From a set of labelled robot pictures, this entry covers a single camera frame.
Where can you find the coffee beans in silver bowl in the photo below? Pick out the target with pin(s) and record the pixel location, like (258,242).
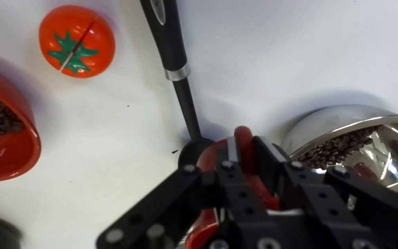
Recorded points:
(338,147)

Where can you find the black ladle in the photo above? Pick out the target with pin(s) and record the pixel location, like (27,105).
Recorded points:
(173,41)

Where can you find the red mug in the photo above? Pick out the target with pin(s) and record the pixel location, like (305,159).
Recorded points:
(244,138)

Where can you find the silver metal bowl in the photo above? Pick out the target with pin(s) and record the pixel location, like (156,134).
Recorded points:
(328,119)

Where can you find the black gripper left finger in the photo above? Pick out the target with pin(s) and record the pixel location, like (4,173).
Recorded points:
(162,202)

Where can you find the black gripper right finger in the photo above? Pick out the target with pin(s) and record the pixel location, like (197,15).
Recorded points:
(346,207)

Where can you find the red bowl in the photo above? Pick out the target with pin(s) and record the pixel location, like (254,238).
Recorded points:
(6,156)

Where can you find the orange toy tomato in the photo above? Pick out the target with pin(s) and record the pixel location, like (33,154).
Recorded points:
(93,28)

